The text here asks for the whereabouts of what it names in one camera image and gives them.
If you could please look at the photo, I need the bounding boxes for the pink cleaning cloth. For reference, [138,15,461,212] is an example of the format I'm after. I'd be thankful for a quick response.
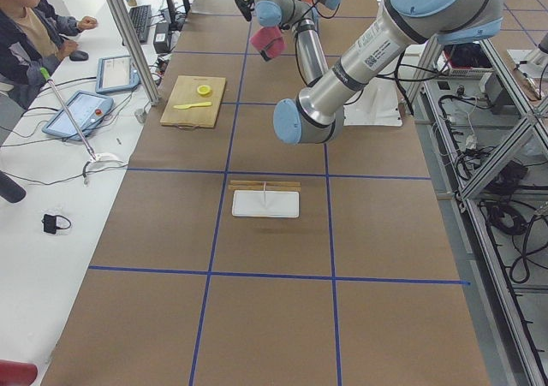
[249,27,286,62]

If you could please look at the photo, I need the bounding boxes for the white rectangular tray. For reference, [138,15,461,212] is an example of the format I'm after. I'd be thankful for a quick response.
[231,190,300,218]

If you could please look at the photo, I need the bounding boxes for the inner wooden rack rod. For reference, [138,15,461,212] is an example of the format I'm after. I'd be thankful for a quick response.
[229,184,301,192]

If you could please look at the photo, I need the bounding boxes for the yellow plastic knife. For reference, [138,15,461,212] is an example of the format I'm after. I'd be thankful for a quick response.
[173,101,212,110]

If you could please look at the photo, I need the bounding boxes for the bamboo cutting board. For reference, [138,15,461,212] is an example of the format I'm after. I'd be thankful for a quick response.
[160,75,227,128]

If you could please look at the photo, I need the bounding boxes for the yellow lemon slices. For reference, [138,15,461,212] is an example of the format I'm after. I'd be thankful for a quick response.
[196,84,212,97]

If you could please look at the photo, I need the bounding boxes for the pink metal rod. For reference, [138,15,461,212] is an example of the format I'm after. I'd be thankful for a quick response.
[39,67,98,163]

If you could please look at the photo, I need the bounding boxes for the far blue teach pendant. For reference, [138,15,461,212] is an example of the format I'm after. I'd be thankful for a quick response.
[95,55,140,94]

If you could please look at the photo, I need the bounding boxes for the blue teach pendant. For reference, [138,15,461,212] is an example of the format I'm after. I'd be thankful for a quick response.
[95,55,140,94]
[42,91,114,141]

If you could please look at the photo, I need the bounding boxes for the near blue teach pendant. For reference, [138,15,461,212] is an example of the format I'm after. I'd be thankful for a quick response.
[42,91,114,141]

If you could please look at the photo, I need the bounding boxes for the black keyboard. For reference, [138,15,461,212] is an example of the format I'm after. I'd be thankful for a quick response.
[128,5,152,44]

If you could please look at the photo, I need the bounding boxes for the black computer mouse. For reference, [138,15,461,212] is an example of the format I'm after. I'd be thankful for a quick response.
[69,50,89,62]

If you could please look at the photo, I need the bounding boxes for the seated person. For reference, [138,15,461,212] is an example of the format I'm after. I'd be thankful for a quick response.
[1,0,98,109]

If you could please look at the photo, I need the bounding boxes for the red bottle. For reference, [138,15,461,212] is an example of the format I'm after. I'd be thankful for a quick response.
[0,359,38,386]

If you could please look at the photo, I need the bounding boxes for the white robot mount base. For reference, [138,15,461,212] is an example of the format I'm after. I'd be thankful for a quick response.
[344,78,402,127]

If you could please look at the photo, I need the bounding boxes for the aluminium frame post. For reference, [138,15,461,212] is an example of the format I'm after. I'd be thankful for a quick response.
[106,0,160,106]

